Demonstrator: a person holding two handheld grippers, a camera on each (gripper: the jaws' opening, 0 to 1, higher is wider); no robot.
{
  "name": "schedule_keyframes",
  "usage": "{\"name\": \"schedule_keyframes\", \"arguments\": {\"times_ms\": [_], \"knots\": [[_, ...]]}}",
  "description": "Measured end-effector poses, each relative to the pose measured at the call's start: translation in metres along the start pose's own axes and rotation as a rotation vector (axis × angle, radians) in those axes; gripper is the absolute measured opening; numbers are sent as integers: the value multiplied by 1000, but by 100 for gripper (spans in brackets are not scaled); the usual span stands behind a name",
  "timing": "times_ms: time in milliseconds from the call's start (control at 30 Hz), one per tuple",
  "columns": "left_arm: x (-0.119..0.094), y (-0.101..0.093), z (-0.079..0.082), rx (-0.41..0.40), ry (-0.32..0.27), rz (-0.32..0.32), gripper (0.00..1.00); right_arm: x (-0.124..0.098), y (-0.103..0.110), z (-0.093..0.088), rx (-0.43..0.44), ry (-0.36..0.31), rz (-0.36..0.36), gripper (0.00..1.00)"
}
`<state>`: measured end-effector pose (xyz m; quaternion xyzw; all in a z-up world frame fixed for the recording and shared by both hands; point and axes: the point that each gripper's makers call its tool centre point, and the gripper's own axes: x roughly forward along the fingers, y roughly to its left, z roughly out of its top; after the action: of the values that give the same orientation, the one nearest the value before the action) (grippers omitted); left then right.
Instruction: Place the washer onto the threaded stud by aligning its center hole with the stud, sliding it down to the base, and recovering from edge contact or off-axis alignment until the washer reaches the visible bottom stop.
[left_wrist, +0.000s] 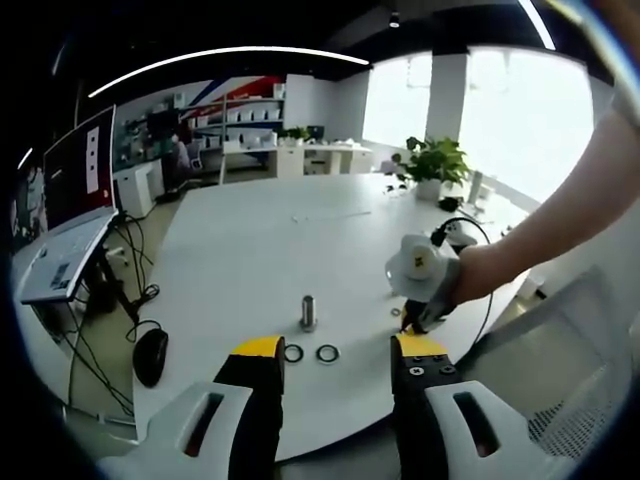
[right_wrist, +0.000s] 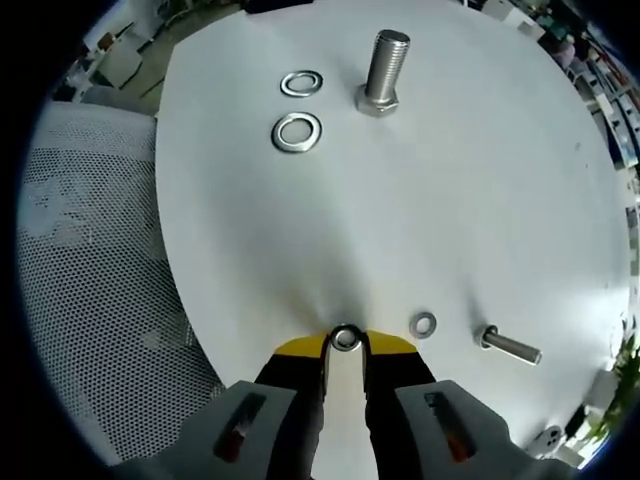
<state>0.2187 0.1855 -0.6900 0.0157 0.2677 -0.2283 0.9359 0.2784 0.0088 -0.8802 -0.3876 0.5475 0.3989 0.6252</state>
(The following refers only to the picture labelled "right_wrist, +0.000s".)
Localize large threaded stud bolt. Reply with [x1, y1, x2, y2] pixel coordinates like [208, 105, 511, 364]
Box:
[355, 28, 412, 119]

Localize potted green plant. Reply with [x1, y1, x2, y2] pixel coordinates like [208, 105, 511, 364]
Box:
[592, 332, 640, 444]

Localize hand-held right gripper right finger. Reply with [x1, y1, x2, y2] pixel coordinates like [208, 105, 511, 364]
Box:
[363, 329, 531, 480]

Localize white handheld controller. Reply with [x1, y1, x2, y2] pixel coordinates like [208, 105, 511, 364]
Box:
[536, 424, 567, 454]

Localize large metal washer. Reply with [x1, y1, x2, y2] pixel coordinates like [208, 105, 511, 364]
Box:
[279, 69, 325, 97]
[271, 111, 324, 154]

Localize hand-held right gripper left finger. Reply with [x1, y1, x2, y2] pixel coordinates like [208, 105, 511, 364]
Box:
[164, 332, 331, 480]

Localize small metal washer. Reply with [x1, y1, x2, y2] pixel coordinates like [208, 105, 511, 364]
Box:
[408, 311, 438, 340]
[331, 323, 358, 351]

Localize grey mesh office chair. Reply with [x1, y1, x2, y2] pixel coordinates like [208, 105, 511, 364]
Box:
[17, 84, 226, 469]

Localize small threaded stud bolt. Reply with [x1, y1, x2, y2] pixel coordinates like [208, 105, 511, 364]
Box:
[475, 323, 544, 368]

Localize black power adapter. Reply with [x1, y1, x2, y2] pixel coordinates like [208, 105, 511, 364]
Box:
[563, 403, 590, 437]

